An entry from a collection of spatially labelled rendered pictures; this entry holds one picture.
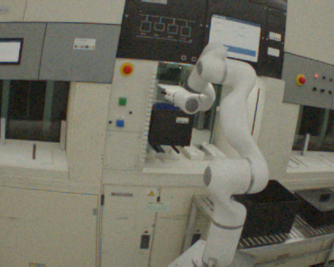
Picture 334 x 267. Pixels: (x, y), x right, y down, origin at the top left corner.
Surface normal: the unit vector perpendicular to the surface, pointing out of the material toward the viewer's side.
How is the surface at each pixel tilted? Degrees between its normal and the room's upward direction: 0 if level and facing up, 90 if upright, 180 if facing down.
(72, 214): 90
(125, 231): 90
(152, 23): 90
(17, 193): 90
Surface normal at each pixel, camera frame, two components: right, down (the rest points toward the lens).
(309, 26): 0.28, 0.29
